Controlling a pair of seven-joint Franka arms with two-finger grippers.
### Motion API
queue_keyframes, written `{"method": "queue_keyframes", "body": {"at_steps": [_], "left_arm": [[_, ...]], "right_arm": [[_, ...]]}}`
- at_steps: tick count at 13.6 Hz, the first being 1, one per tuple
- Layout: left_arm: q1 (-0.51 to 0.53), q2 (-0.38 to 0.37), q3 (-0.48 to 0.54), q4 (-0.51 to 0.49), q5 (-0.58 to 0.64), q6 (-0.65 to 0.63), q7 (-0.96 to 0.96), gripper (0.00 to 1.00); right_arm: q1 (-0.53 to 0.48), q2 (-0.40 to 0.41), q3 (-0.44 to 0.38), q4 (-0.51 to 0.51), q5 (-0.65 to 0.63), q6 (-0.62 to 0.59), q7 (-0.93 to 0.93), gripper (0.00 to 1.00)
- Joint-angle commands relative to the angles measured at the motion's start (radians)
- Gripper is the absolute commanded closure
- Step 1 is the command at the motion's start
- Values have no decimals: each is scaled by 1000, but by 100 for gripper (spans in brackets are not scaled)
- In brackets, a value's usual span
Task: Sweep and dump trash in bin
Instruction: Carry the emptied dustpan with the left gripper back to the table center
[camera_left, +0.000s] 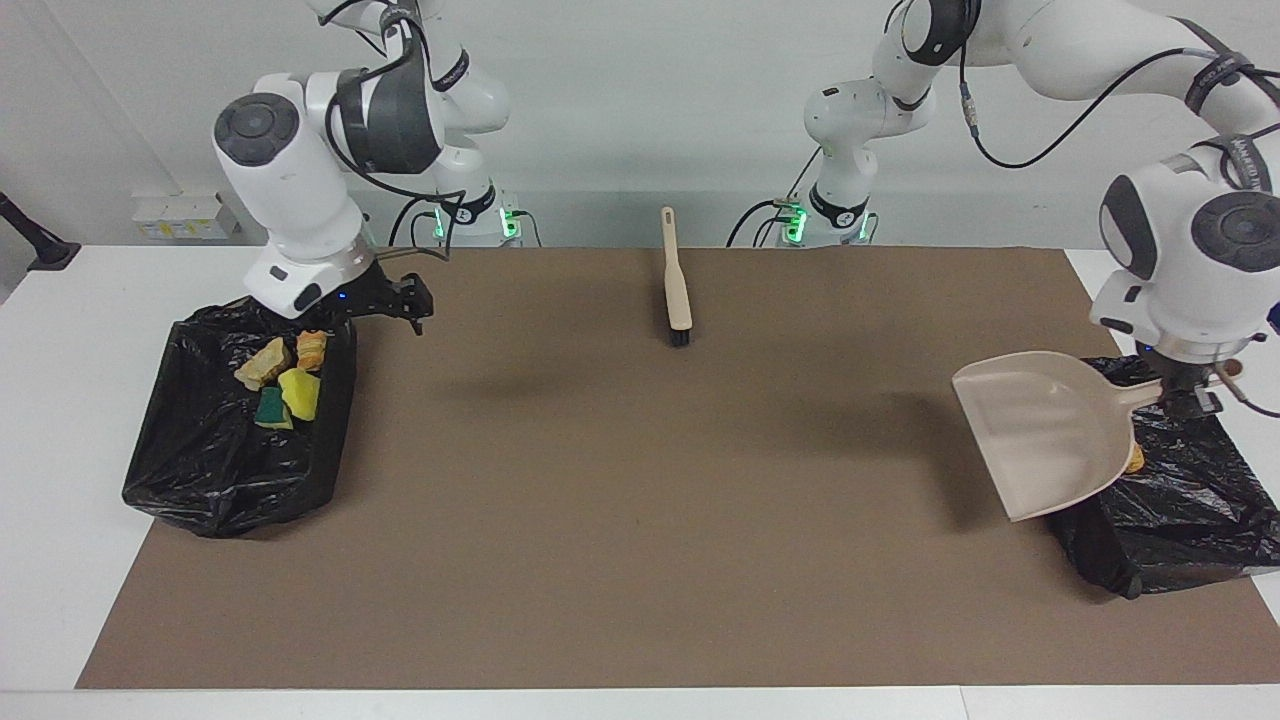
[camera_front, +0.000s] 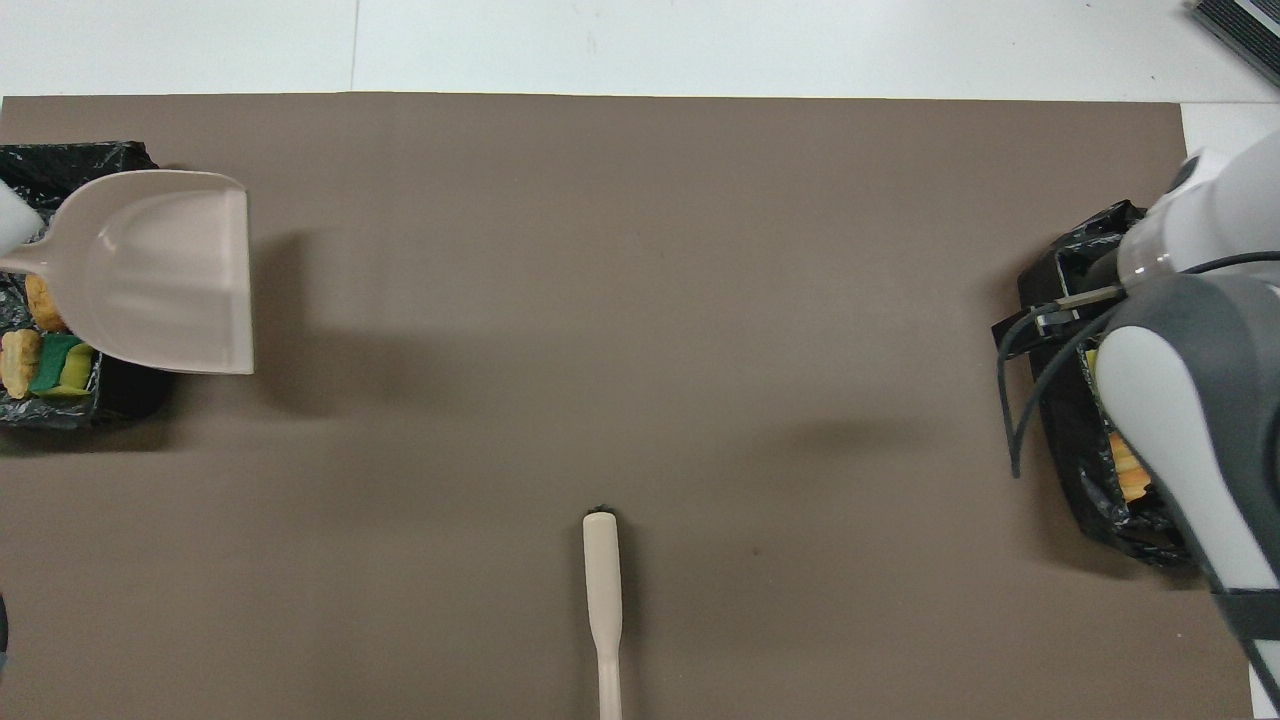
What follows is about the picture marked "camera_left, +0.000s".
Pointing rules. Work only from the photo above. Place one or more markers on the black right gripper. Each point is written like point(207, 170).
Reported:
point(368, 295)

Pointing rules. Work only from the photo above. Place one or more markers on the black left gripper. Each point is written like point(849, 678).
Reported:
point(1185, 385)

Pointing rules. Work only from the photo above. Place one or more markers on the brown nugget shaped trash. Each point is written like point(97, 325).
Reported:
point(1136, 460)

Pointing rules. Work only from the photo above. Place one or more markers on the pale trash piece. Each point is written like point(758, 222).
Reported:
point(312, 350)
point(263, 364)

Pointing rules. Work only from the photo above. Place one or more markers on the beige plastic dustpan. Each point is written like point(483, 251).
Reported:
point(1050, 430)

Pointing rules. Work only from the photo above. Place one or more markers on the plain yellow sponge piece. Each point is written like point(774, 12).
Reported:
point(300, 393)

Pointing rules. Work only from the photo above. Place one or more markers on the green and yellow sponge piece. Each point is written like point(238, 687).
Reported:
point(271, 410)

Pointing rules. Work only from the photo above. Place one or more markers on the beige hand brush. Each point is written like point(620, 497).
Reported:
point(675, 280)

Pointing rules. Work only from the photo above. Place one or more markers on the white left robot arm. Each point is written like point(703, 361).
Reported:
point(1190, 260)

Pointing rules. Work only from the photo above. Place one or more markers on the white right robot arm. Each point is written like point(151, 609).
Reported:
point(300, 190)

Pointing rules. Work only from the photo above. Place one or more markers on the black bag lined bin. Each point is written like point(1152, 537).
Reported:
point(1190, 500)
point(220, 480)

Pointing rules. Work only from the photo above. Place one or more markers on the white power strip box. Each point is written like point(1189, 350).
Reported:
point(185, 218)

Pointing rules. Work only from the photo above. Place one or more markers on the brown table mat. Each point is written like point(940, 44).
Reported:
point(600, 600)

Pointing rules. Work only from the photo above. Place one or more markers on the black stand foot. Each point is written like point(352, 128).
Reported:
point(45, 250)

